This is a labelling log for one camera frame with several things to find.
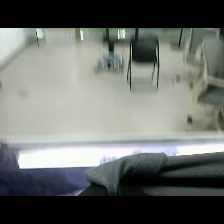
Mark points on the dark grey garment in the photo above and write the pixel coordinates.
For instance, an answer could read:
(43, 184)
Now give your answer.
(133, 168)

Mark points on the black chair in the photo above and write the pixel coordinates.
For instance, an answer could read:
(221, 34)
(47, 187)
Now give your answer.
(144, 50)

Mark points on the grey chair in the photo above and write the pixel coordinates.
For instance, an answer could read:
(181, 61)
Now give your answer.
(211, 90)

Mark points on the silver frame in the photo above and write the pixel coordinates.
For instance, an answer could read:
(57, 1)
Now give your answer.
(100, 140)

